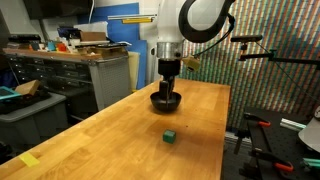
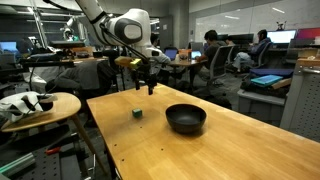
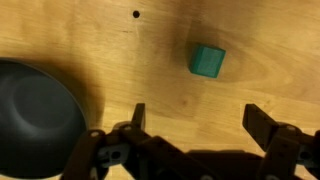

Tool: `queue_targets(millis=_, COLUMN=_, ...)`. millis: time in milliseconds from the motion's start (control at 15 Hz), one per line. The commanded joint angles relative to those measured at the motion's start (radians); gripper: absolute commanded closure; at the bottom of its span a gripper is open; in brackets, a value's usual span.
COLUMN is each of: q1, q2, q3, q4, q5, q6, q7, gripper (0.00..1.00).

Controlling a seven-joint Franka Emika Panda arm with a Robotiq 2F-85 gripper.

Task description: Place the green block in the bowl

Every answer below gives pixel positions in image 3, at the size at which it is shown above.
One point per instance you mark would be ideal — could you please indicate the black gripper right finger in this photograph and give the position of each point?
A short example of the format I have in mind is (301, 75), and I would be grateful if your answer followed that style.
(263, 128)

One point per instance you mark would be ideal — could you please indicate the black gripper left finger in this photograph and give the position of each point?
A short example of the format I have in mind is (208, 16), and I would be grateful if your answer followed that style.
(133, 146)

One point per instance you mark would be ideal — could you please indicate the green block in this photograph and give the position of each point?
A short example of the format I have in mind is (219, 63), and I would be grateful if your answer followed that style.
(207, 61)

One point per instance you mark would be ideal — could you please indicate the black round bowl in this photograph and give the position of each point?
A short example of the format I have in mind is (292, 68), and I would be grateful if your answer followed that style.
(36, 120)

